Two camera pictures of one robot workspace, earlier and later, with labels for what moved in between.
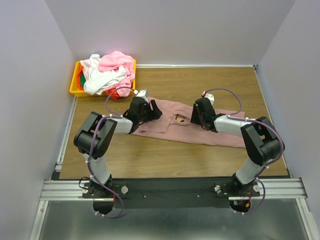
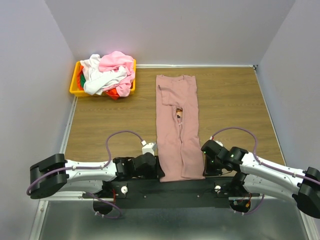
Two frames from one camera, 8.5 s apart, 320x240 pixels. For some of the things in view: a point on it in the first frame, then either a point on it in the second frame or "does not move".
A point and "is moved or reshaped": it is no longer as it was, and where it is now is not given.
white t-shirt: x=96 y=80 does not move
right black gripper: x=196 y=113 -> x=208 y=170
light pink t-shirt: x=112 y=60 does not move
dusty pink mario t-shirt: x=175 y=123 is moved or reshaped
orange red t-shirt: x=114 y=95 does not move
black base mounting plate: x=169 y=193 does not move
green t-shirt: x=82 y=79 does not move
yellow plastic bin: x=75 y=90 does not move
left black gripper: x=150 y=110 -> x=158 y=171
